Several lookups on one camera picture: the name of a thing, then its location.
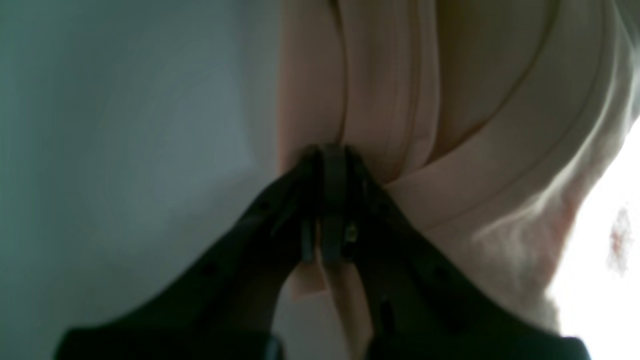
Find salmon pink T-shirt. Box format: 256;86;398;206
278;0;639;360

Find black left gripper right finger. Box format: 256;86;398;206
320;145;590;360

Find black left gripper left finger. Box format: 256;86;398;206
54;146;321;360

